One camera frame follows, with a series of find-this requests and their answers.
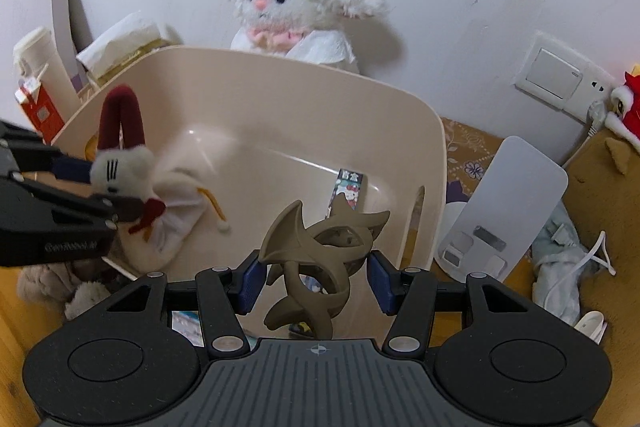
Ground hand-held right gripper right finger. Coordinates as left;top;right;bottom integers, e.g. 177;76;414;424
366;251;538;355

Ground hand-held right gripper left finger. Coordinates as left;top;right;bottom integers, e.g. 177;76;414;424
102;252;268;355

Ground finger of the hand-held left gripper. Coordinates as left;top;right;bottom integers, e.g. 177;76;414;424
0;121;96;184
10;174;147;228

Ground white plush toy red ears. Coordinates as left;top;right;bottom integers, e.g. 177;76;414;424
90;85;231;270

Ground brown claw hair clip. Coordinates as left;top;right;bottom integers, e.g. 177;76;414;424
259;199;392;342

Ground beige plastic storage bin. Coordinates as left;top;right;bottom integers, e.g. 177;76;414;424
50;46;448;343

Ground wooden desktop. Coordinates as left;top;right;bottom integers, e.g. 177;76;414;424
0;264;591;427

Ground beige plush toy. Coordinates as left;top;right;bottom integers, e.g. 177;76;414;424
17;232;136;320

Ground red milk carton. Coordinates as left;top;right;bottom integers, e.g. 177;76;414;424
14;74;68;145

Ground cartoon print strip packet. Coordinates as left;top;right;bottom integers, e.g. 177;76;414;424
325;168;369;220

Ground white thermos bottle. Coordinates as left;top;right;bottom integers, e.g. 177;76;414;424
12;27;81;118

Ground white paper tissue box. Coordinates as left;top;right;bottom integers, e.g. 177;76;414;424
75;11;183;88

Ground floral brown cloth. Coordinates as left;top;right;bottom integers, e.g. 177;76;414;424
440;117;506;208

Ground grey flat board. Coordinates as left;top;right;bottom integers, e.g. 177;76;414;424
0;0;96;108

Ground white plastic stand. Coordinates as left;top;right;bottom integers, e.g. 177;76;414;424
432;135;569;283

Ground light blue cloth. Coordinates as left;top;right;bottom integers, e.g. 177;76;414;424
531;204;601;323

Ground small white plastic charger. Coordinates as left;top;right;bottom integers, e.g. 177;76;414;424
575;311;608;343

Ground white power plug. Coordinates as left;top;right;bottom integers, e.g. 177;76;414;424
586;99;610;138

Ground white cable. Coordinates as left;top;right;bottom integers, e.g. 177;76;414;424
545;231;617;308

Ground white wall switch socket plate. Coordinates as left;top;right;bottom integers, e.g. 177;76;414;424
515;29;618;125

